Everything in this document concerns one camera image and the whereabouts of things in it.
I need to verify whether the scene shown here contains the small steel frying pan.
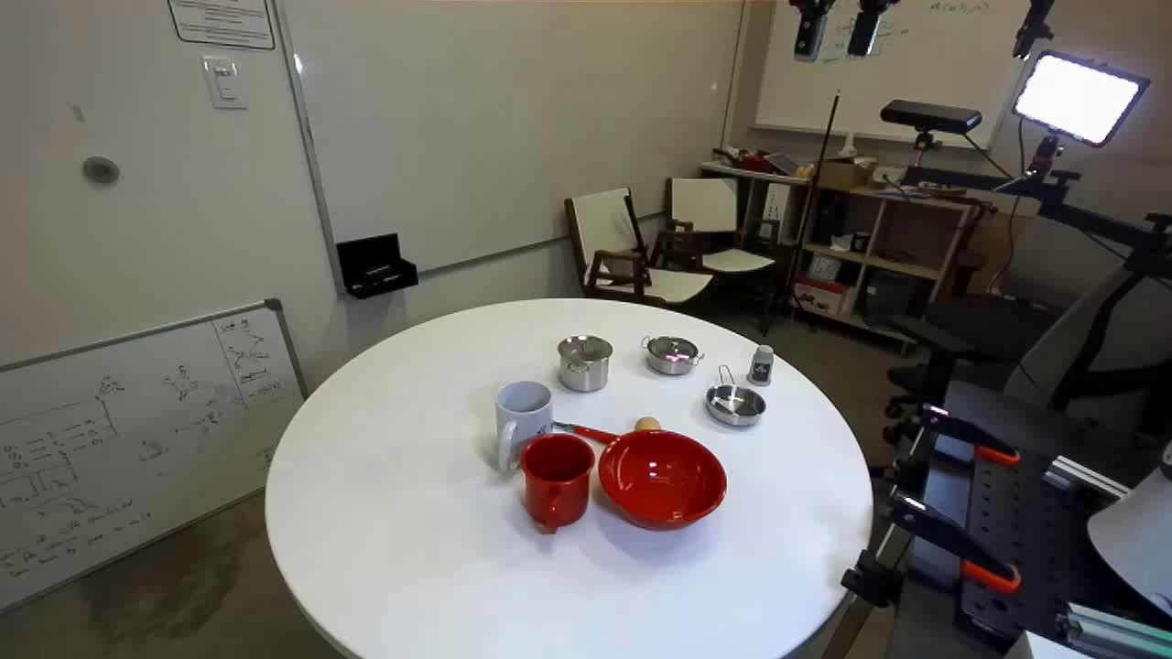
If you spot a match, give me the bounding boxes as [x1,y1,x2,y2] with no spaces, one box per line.
[705,362,772,431]

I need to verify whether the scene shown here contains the whiteboard with blue writing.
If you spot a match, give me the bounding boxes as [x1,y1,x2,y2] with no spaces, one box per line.
[750,0,1042,151]

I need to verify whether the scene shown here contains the black thin pole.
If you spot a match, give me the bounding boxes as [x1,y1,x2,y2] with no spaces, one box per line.
[792,90,848,304]

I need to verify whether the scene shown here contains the white cushioned wooden chair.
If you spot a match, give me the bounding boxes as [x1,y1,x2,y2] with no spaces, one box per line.
[565,182,717,309]
[665,176,782,306]

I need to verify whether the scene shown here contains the wooden shelf unit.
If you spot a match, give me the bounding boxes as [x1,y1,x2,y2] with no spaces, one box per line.
[700,158,992,340]

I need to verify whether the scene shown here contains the bright LED light panel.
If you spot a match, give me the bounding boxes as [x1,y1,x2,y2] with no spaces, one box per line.
[1011,48,1153,151]

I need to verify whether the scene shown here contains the black light stand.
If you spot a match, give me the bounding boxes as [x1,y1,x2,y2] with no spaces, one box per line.
[937,130,1172,413]

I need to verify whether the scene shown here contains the small grey cup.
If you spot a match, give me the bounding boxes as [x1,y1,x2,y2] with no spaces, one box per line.
[749,340,782,389]

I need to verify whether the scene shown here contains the steel pot with lid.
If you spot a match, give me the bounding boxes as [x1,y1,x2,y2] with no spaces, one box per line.
[643,334,707,379]

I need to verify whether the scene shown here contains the open steel pot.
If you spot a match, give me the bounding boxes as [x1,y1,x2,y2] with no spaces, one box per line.
[552,334,616,394]

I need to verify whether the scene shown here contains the black clamp orange grip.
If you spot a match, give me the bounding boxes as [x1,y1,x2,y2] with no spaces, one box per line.
[912,402,1027,472]
[839,488,1027,608]

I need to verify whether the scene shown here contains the red plastic bowl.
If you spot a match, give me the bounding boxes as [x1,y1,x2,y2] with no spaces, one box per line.
[595,427,733,535]

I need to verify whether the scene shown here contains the pale blue mug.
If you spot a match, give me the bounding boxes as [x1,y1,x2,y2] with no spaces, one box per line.
[491,375,558,479]

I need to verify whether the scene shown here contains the red plastic cup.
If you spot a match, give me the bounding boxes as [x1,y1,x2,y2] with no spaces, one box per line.
[516,431,600,539]

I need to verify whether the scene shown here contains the grey teal bars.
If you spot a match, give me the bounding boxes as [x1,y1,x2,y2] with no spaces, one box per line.
[1057,595,1172,659]

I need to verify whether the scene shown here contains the small framed whiteboard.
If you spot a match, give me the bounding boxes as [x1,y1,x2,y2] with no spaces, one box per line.
[0,295,313,616]

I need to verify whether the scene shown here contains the black stereo camera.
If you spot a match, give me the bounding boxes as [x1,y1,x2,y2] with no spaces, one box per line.
[875,96,986,140]

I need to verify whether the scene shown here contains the large wall whiteboard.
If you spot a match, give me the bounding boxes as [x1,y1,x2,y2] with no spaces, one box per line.
[268,0,749,289]

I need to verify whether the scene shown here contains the red utensil handle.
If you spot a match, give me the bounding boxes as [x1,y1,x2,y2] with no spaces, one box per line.
[551,417,623,447]

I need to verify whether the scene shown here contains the white wall switch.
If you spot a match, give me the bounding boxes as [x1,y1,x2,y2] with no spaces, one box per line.
[203,52,254,114]

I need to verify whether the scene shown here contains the white paper wall notice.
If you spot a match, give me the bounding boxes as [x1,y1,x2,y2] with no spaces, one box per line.
[165,0,279,56]

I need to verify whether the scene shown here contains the round grey wall disc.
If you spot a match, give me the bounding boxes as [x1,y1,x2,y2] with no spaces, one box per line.
[80,152,125,190]

